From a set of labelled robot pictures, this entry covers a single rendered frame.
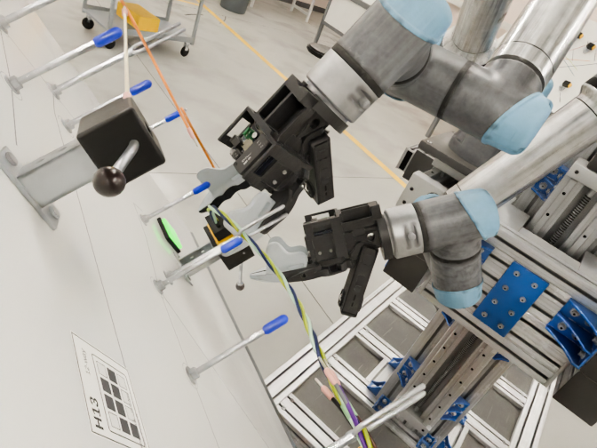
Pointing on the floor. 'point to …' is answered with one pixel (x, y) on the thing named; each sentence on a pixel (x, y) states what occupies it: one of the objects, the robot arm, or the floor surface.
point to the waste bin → (234, 5)
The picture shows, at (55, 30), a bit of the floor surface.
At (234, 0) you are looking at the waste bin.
